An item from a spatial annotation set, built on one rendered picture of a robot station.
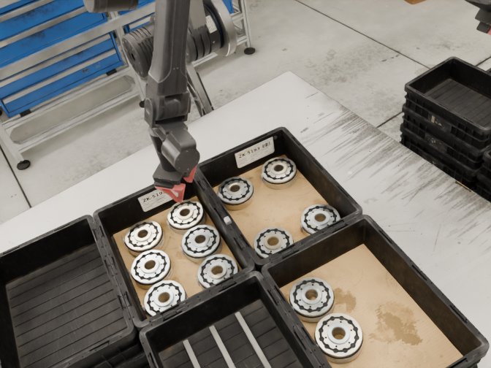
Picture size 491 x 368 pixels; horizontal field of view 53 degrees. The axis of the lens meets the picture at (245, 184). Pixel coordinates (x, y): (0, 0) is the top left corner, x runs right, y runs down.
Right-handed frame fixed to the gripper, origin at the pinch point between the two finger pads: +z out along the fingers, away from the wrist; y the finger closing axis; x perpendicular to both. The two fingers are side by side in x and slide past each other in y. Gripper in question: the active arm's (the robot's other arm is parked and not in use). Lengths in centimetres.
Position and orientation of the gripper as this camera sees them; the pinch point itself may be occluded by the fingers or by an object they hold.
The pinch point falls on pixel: (183, 189)
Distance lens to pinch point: 116.5
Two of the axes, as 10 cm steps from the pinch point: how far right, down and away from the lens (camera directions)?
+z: 1.4, 6.6, 7.4
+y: 3.0, -7.4, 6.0
